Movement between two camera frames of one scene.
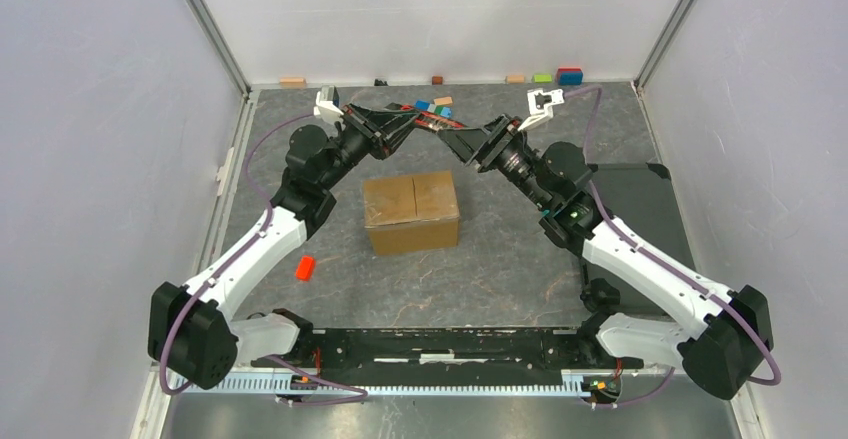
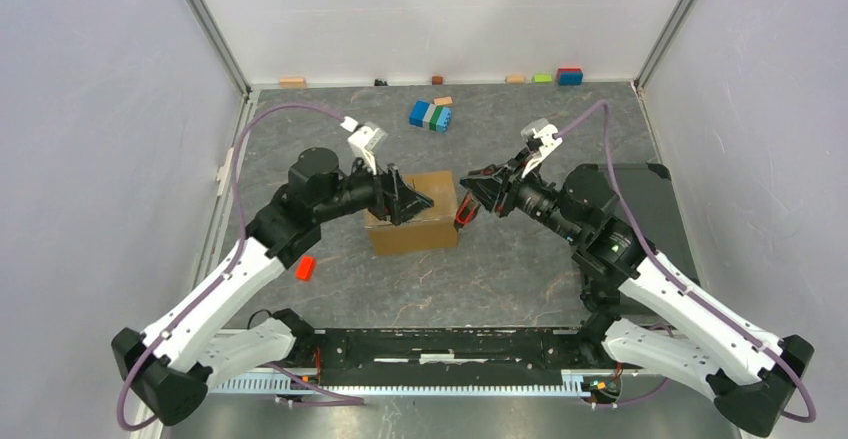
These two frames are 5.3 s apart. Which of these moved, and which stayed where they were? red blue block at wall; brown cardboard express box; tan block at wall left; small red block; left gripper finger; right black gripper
Moved: left gripper finger; right black gripper
Stayed: small red block; red blue block at wall; brown cardboard express box; tan block at wall left
